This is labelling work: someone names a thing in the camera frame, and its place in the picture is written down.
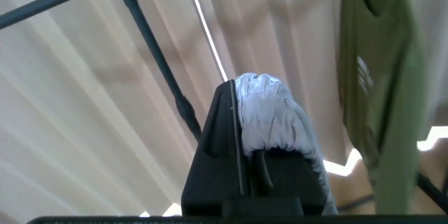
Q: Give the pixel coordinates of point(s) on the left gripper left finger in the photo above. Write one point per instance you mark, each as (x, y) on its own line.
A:
(217, 168)

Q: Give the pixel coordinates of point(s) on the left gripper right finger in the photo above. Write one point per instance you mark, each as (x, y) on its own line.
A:
(290, 178)

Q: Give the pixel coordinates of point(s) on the pale grey garment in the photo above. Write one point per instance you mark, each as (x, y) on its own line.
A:
(269, 115)

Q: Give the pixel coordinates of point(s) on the green printed shirt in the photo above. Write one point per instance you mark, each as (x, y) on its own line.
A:
(385, 112)

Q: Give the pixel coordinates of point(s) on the black clothes rack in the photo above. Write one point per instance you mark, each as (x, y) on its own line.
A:
(154, 49)

